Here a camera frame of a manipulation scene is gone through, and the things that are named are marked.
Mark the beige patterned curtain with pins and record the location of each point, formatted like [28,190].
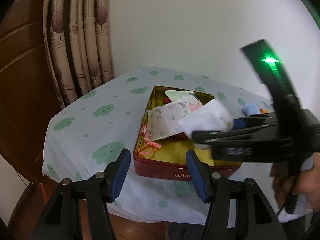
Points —
[77,45]

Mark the brown wooden door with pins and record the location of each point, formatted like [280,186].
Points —
[28,99]

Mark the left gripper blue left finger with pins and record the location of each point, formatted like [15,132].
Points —
[116,173]

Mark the white towel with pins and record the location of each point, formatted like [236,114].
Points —
[213,116]

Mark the red gold tin box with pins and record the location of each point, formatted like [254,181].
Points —
[169,162]

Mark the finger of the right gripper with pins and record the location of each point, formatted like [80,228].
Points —
[254,120]

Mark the pink ribbon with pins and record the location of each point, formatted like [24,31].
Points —
[147,148]

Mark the green white printed packet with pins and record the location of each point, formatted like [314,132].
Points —
[174,95]

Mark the light blue towel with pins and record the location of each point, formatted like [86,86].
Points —
[250,109]

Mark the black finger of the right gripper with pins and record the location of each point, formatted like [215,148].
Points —
[253,133]

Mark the person right hand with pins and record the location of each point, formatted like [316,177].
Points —
[307,183]

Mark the blue green cloud tablecloth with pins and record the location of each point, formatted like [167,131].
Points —
[111,115]

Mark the pink white printed packet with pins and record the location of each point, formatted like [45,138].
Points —
[194,105]

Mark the white floral cloth pouch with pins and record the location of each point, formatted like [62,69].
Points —
[163,121]

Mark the orange plush toy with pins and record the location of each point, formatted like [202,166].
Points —
[263,111]

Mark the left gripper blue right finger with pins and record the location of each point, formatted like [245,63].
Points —
[200,175]

